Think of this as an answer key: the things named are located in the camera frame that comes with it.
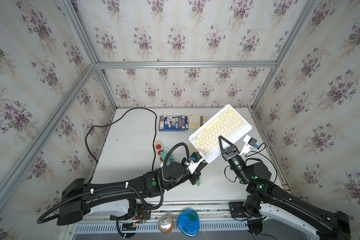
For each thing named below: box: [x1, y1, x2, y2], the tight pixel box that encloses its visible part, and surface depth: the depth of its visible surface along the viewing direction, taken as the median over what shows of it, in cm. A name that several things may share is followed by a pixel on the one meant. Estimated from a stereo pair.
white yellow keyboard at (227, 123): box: [188, 104, 253, 164], surface depth 65 cm
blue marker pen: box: [185, 116, 189, 130], surface depth 110 cm
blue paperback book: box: [158, 115, 186, 132], surface depth 109 cm
